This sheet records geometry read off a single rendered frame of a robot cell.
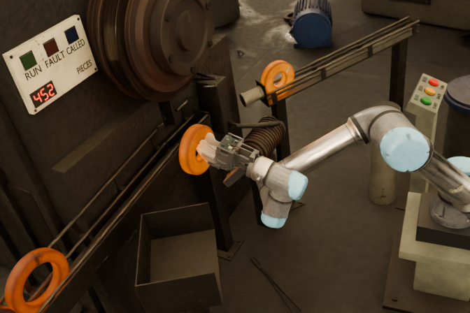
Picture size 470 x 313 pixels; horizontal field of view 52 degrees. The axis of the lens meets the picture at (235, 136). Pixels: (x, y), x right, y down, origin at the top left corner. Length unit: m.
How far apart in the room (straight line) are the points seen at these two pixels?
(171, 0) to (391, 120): 0.71
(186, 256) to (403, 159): 0.68
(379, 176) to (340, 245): 0.37
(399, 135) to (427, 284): 0.86
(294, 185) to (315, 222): 1.02
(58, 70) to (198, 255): 0.67
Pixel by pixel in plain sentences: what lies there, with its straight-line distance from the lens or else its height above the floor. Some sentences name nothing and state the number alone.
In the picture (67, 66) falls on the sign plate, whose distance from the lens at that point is 1.47.
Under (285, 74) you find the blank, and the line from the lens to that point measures 2.03.
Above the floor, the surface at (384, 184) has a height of 0.14.
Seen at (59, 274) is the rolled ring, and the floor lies 0.66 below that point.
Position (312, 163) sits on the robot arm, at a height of 0.75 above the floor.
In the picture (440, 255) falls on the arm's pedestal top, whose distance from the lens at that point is 1.86.
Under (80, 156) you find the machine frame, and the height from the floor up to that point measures 0.87.
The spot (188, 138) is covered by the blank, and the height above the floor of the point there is 0.89.
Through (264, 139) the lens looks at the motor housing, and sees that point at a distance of 1.99.
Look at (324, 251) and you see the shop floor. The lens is 2.22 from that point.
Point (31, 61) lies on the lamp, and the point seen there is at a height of 1.20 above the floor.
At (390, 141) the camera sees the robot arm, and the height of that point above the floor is 0.89.
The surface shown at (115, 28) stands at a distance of 1.40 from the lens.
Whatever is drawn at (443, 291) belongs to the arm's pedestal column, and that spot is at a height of 0.05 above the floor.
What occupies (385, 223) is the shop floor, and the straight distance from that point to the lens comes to 2.35.
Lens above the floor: 1.69
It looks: 35 degrees down
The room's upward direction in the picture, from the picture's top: 10 degrees counter-clockwise
